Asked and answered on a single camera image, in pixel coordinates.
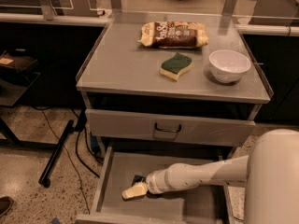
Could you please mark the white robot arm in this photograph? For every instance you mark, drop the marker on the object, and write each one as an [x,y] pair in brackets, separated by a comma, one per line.
[269,175]

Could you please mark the closed grey top drawer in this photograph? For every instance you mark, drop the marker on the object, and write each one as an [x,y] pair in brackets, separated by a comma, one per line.
[195,130]

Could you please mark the blue rxbar blueberry wrapper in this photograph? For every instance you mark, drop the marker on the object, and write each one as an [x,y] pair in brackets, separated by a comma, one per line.
[138,179]

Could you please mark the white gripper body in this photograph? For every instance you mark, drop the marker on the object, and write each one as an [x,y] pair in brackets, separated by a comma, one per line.
[154,182]

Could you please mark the brown yellow snack bag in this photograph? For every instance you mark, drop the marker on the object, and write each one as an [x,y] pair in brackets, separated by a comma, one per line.
[174,35]

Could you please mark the dark side table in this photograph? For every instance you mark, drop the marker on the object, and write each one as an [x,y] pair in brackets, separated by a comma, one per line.
[16,77]

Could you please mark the open grey middle drawer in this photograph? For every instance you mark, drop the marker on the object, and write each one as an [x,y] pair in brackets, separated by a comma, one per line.
[204,205]

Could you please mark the brown shoe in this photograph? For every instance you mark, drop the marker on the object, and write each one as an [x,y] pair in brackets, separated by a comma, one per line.
[5,204]

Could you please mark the grey metal drawer cabinet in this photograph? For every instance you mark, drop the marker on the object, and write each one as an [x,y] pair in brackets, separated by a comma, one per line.
[122,75]

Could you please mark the green yellow sponge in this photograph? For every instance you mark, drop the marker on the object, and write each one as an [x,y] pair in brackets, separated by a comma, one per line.
[176,66]

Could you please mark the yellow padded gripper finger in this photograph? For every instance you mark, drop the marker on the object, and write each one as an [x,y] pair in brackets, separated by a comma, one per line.
[137,190]

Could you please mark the black drawer handle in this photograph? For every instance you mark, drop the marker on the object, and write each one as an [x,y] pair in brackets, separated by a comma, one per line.
[166,130]

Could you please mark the white bowl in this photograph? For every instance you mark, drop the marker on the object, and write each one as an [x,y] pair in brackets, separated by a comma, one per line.
[228,66]

